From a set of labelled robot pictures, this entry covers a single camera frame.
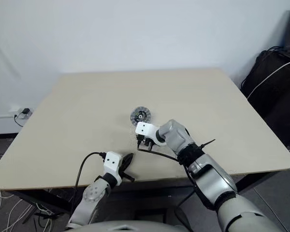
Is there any white floor cable bundle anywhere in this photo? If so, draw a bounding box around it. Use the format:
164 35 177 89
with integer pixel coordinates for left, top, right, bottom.
0 188 54 232

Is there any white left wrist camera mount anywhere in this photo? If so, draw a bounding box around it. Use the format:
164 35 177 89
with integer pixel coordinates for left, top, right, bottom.
103 151 123 186

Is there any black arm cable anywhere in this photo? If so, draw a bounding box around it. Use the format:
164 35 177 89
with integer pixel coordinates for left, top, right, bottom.
71 151 107 213
137 147 201 218

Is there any large black bag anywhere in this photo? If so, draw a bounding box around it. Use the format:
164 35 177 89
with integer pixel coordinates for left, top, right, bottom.
240 49 290 145

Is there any white cable over bag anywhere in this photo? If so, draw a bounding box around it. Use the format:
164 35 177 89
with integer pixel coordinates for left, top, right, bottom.
246 60 290 100

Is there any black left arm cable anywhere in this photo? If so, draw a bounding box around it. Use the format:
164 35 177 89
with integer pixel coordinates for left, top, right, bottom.
71 151 107 213

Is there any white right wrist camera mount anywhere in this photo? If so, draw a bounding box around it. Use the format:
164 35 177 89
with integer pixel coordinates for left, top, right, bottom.
135 122 160 145

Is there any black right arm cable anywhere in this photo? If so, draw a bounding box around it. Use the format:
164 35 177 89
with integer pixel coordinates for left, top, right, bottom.
137 147 201 218

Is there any white wall power outlet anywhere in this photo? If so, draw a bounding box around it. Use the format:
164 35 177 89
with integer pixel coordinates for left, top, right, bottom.
14 107 33 119

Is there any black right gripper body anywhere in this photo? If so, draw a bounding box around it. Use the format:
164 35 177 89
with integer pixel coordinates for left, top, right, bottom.
136 135 156 151

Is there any grey robot torso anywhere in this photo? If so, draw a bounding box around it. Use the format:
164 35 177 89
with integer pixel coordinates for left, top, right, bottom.
79 219 191 232

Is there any round grey motor lid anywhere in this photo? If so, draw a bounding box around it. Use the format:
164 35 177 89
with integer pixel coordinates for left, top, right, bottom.
130 105 152 127

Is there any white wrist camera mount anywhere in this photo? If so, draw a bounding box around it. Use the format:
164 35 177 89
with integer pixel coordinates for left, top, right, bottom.
135 122 160 145
103 151 123 186

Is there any black table frame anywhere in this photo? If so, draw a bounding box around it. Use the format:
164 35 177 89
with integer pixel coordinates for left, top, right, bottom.
13 169 281 213

